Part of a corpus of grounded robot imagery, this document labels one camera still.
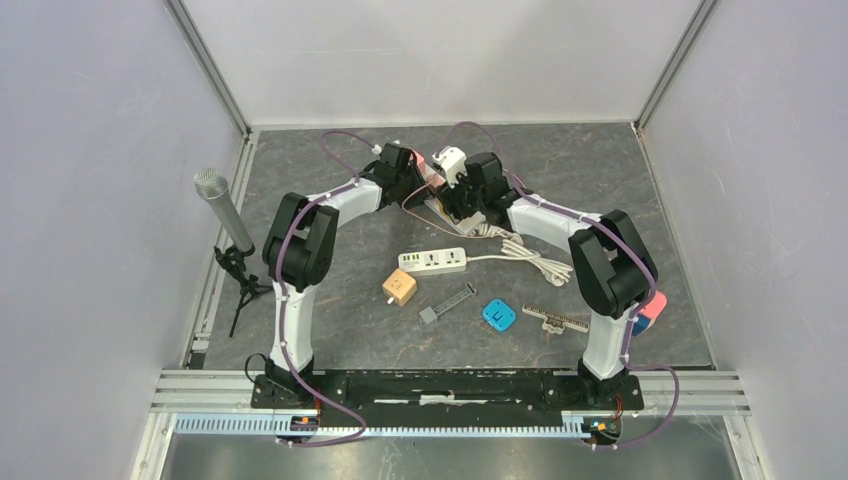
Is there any small white power strip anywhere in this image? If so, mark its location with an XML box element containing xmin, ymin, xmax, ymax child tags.
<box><xmin>397</xmin><ymin>247</ymin><xmax>468</xmax><ymax>277</ymax></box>

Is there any beige dragon plug adapter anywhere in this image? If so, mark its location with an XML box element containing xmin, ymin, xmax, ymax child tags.
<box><xmin>382</xmin><ymin>268</ymin><xmax>418</xmax><ymax>306</ymax></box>

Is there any blue plug adapter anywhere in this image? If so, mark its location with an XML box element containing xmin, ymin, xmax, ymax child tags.
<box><xmin>481</xmin><ymin>298</ymin><xmax>517</xmax><ymax>332</ymax></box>

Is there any yellow cube plug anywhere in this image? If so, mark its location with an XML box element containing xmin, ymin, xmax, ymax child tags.
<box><xmin>438</xmin><ymin>199</ymin><xmax>460</xmax><ymax>222</ymax></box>

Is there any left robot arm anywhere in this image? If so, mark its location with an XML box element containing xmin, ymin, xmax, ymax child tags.
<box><xmin>262</xmin><ymin>143</ymin><xmax>425</xmax><ymax>408</ymax></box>

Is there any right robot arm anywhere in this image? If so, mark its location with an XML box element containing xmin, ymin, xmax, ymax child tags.
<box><xmin>433</xmin><ymin>147</ymin><xmax>658</xmax><ymax>408</ymax></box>

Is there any pink cube plug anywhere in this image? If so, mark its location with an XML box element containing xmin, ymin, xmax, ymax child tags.
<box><xmin>411</xmin><ymin>151</ymin><xmax>430</xmax><ymax>183</ymax></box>

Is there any beige toothed ruler piece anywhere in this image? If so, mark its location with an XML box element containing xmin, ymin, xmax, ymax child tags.
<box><xmin>521</xmin><ymin>304</ymin><xmax>590</xmax><ymax>335</ymax></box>

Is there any silver microphone on stand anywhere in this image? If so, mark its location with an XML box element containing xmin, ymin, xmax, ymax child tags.
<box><xmin>194</xmin><ymin>168</ymin><xmax>273</xmax><ymax>338</ymax></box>

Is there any pink and blue block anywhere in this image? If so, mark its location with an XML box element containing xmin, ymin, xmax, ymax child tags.
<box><xmin>631</xmin><ymin>291</ymin><xmax>668</xmax><ymax>337</ymax></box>

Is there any pink thin cable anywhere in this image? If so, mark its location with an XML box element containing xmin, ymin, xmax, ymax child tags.
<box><xmin>400</xmin><ymin>185</ymin><xmax>465</xmax><ymax>238</ymax></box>

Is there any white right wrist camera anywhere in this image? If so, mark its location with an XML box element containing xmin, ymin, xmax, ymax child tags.
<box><xmin>433</xmin><ymin>146</ymin><xmax>467</xmax><ymax>188</ymax></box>

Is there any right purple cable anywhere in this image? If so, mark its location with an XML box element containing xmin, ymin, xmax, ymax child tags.
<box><xmin>437</xmin><ymin>121</ymin><xmax>680</xmax><ymax>452</ymax></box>

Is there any white power strip cable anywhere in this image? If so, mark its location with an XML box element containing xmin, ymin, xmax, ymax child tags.
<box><xmin>465</xmin><ymin>223</ymin><xmax>574</xmax><ymax>289</ymax></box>

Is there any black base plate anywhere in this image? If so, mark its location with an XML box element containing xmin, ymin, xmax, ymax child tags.
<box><xmin>251</xmin><ymin>368</ymin><xmax>645</xmax><ymax>429</ymax></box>

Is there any aluminium front rail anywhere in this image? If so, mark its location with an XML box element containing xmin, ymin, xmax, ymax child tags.
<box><xmin>151</xmin><ymin>369</ymin><xmax>750</xmax><ymax>441</ymax></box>

